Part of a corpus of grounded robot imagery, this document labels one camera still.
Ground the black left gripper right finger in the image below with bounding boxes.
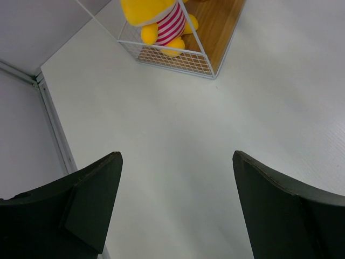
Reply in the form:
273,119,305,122
232,151,344,258

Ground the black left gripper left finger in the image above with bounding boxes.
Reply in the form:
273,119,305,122
1,152,123,258

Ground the yellow bear plush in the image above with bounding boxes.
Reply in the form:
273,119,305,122
120,0,199,57

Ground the aluminium left side rail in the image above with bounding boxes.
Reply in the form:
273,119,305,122
1,60,77,175

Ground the white wire wooden shelf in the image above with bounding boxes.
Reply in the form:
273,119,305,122
78,1,245,79

